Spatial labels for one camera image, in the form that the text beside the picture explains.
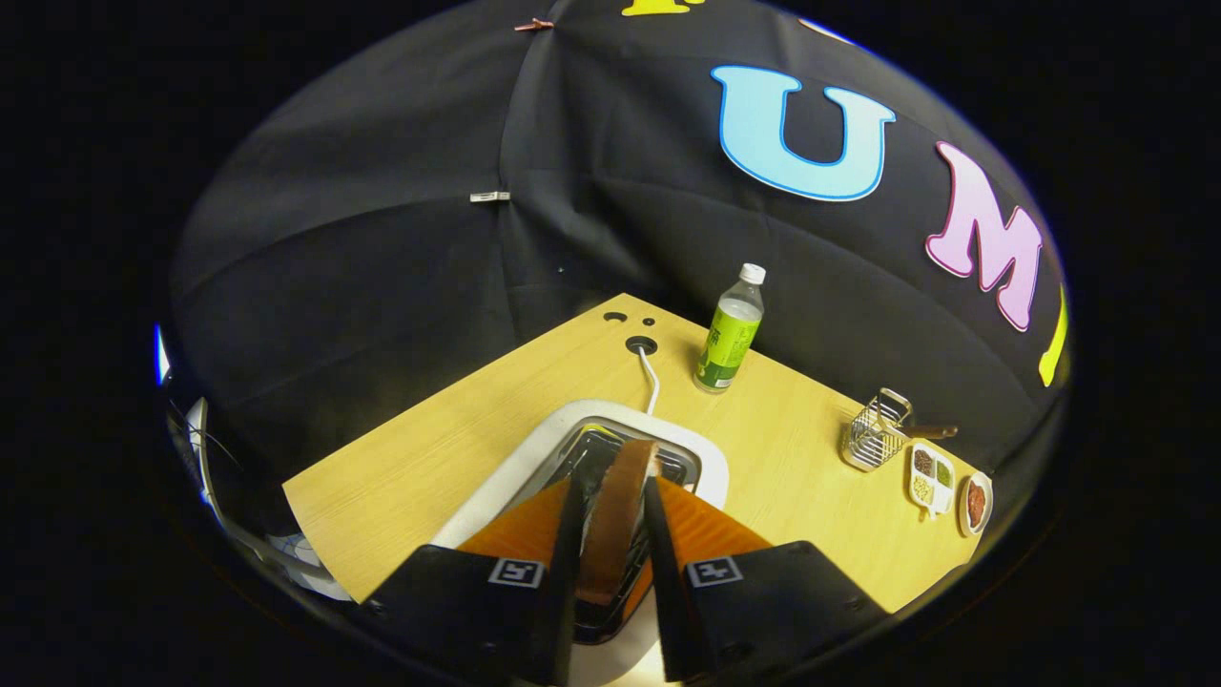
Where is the green label drink bottle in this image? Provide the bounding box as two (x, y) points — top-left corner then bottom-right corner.
(693, 262), (767, 395)

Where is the toasted bread slice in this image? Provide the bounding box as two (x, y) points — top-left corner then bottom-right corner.
(575, 438), (659, 607)

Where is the white toaster cable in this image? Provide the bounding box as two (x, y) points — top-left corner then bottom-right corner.
(635, 345), (662, 417)

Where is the white divided dish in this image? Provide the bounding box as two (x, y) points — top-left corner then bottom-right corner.
(907, 442), (956, 522)

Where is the wire utensil holder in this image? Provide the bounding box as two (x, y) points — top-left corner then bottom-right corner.
(839, 387), (914, 473)

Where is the white oval plate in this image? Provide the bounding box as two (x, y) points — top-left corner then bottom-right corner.
(958, 471), (995, 538)

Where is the white toaster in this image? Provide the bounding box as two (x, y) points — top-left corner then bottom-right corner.
(429, 399), (731, 687)

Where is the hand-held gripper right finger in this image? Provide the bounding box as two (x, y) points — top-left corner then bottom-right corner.
(643, 475), (890, 684)

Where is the black backdrop cloth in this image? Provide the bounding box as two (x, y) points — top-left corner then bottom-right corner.
(167, 0), (1071, 535)

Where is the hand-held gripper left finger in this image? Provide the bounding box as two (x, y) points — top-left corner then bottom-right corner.
(355, 475), (585, 687)

